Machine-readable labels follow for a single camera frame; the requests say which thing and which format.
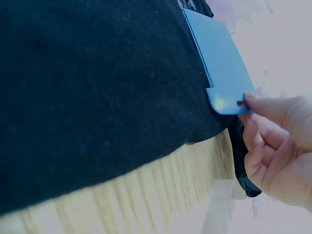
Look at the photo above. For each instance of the person's right hand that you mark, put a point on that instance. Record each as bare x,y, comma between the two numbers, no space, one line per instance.
287,146

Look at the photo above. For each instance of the black garment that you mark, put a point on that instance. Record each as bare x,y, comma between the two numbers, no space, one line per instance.
97,85

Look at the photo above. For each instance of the blue plastic folding board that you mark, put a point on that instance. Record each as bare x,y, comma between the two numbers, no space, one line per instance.
219,58

